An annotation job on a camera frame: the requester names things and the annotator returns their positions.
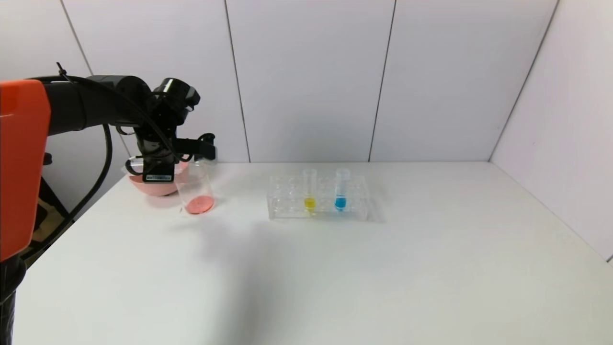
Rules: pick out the test tube with yellow pigment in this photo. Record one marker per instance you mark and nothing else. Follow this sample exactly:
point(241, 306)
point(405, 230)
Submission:
point(310, 203)

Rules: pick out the test tube with red pigment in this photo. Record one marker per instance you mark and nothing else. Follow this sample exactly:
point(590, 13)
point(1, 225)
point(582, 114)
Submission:
point(131, 167)

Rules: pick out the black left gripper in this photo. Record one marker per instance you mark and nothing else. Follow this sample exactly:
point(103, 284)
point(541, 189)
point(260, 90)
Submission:
point(155, 153)

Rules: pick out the clear glass beaker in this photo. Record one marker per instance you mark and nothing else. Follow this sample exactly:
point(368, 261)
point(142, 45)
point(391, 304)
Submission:
point(198, 203)

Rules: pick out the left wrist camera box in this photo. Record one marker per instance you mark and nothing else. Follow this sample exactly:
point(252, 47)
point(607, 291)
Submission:
point(201, 149)

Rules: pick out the orange and black left arm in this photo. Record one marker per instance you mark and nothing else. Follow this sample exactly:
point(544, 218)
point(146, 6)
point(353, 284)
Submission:
point(24, 167)

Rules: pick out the pink plastic bowl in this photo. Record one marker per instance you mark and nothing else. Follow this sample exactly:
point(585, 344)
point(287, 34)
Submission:
point(153, 188)

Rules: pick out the test tube with blue pigment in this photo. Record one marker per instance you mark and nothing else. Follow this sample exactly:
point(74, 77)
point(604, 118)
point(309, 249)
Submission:
point(340, 203)

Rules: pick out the clear acrylic test tube rack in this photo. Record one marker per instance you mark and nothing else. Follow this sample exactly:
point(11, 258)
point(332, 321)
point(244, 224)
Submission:
point(325, 213)

